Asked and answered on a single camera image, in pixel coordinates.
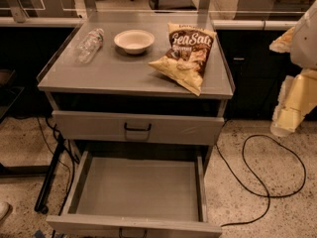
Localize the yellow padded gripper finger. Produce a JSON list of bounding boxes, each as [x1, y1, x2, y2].
[[269, 27, 294, 54], [270, 68, 317, 137]]

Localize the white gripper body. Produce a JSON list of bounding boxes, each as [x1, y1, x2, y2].
[[290, 1, 317, 69]]

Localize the brown sea salt chip bag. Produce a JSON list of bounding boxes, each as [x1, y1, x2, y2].
[[149, 23, 216, 96]]

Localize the grey drawer cabinet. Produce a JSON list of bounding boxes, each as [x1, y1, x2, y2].
[[39, 12, 234, 161]]

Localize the closed upper grey drawer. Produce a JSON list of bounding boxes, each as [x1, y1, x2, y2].
[[53, 111, 224, 145]]

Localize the open middle grey drawer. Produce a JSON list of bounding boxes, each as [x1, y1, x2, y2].
[[47, 152, 222, 238]]

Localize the white paper bowl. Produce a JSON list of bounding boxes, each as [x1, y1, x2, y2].
[[114, 30, 155, 55]]

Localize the clear plastic water bottle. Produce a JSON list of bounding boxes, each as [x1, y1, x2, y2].
[[74, 28, 104, 63]]

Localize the white shoe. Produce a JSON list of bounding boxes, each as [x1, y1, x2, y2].
[[0, 201, 10, 221]]

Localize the black floor cable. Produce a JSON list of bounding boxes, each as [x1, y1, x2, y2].
[[214, 120, 308, 228]]

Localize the black desk leg frame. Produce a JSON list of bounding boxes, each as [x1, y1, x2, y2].
[[0, 134, 65, 215]]

